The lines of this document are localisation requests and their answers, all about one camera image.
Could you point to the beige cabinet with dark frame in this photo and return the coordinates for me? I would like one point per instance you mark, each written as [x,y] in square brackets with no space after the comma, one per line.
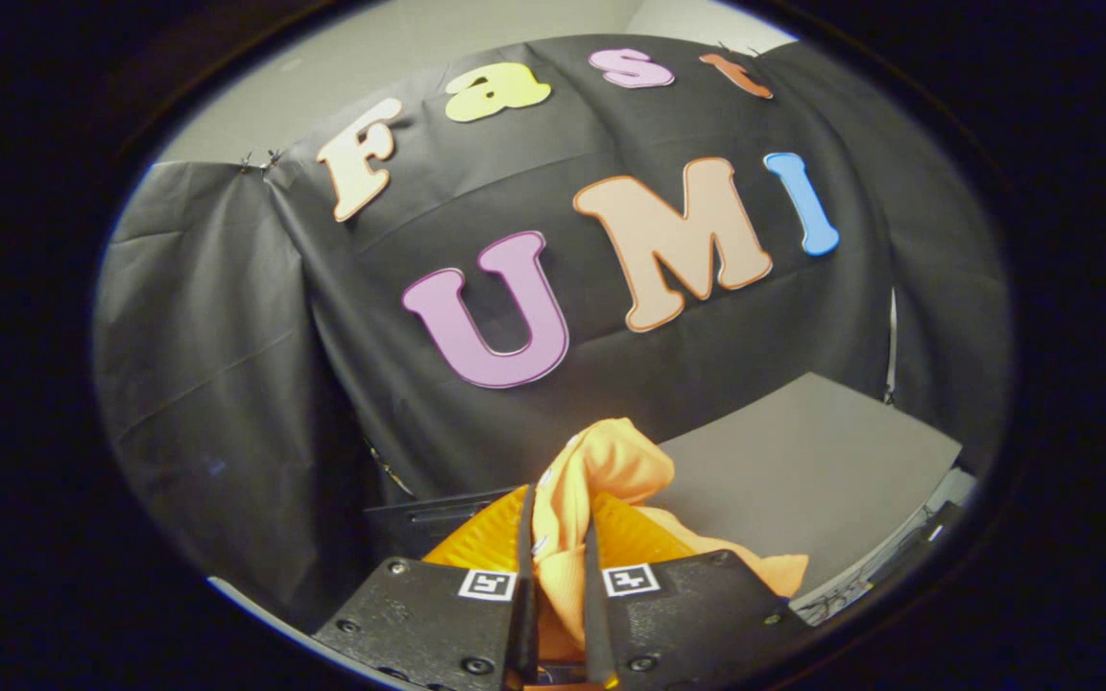
[803,461]

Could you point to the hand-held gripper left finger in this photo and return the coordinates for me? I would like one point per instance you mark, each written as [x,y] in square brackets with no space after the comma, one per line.
[428,624]

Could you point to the black backdrop cloth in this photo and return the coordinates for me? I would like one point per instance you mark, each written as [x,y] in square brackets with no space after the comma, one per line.
[323,336]

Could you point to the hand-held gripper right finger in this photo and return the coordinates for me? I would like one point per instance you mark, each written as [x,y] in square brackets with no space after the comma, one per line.
[697,614]

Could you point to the orange shirt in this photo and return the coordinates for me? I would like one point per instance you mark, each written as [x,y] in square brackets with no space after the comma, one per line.
[611,465]

